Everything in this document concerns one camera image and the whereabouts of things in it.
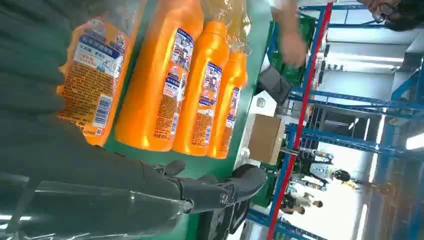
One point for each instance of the green table mat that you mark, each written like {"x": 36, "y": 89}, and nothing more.
{"x": 212, "y": 165}

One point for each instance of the person's left hand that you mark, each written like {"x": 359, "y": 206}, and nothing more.
{"x": 294, "y": 49}

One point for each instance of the red rack upright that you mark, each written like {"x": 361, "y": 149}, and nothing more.
{"x": 304, "y": 99}

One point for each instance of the background person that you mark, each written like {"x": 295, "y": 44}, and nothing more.
{"x": 299, "y": 202}

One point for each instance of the dark tablet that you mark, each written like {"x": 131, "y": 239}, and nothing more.
{"x": 275, "y": 84}

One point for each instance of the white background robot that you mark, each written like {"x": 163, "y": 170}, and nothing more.
{"x": 326, "y": 170}

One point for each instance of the blue shelf rack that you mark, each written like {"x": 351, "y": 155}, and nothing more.
{"x": 348, "y": 140}

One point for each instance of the black-rimmed glasses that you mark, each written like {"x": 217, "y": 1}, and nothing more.
{"x": 381, "y": 13}

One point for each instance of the brown cardboard box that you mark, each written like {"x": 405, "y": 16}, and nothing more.
{"x": 265, "y": 139}

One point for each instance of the small white box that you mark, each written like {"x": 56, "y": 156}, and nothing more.
{"x": 263, "y": 103}

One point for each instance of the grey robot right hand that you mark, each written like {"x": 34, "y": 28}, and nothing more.
{"x": 99, "y": 185}

